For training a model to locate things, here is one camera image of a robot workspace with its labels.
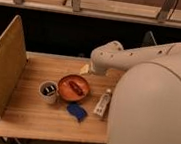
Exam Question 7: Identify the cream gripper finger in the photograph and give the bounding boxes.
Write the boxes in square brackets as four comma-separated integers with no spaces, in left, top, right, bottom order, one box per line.
[80,64,90,75]

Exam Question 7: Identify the grey ceramic cup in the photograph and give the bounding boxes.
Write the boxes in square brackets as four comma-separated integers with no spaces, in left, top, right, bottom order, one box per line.
[39,81,58,105]

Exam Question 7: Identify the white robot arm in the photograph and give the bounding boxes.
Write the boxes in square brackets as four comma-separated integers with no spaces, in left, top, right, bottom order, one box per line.
[82,41,181,144]

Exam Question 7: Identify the orange bowl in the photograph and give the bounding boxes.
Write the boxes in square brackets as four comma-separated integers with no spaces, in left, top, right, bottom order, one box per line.
[58,74,91,102]

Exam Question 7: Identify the red sausage in bowl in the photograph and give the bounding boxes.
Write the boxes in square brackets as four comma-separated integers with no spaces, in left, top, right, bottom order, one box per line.
[69,81,84,96]

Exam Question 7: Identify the blue cloth piece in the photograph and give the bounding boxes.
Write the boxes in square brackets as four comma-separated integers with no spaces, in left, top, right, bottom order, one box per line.
[67,103,87,122]

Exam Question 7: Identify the white tube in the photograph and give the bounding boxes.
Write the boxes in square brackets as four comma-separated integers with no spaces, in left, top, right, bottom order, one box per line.
[94,88,112,117]

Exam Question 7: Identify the right dark side panel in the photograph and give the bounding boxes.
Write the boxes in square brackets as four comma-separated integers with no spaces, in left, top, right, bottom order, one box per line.
[141,30,157,47]

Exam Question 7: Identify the left wooden side panel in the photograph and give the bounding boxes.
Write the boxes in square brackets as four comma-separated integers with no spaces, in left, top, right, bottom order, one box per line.
[0,15,27,116]

